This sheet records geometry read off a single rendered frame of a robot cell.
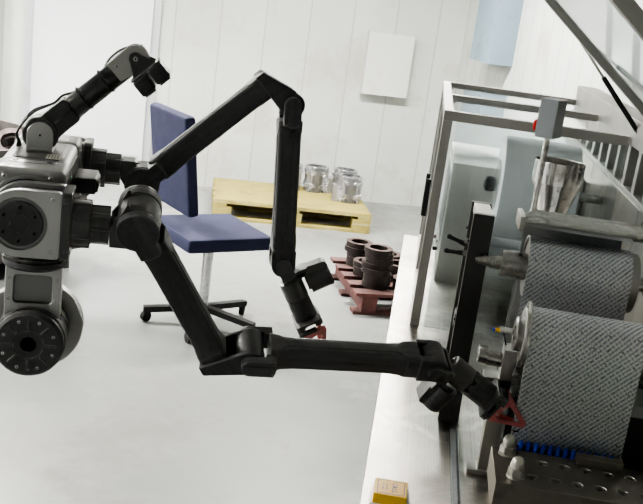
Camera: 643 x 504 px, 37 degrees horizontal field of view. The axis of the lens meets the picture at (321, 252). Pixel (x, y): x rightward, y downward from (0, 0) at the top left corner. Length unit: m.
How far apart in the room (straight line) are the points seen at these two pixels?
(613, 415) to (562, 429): 0.11
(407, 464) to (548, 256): 0.57
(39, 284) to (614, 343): 1.19
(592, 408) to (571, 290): 0.30
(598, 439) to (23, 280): 1.24
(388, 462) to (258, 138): 6.93
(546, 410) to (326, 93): 7.08
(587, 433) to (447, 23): 7.30
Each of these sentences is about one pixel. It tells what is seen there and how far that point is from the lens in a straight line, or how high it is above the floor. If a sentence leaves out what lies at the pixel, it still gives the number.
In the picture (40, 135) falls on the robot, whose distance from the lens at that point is 1.94.
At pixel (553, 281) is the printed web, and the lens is 2.25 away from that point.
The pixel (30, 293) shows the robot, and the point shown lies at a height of 1.23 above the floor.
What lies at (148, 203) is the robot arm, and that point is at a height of 1.50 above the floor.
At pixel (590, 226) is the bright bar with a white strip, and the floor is 1.45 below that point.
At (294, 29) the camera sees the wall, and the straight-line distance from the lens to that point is 8.87.
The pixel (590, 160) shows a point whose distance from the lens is 3.01.
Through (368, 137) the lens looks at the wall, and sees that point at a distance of 9.11.
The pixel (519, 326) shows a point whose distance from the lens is 2.06.
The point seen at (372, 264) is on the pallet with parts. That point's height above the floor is 0.30.
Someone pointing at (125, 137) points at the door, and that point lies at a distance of 8.86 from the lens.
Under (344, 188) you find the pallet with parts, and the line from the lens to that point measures 8.20.
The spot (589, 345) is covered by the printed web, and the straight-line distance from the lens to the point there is 2.05.
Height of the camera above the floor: 1.90
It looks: 15 degrees down
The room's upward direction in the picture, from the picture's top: 8 degrees clockwise
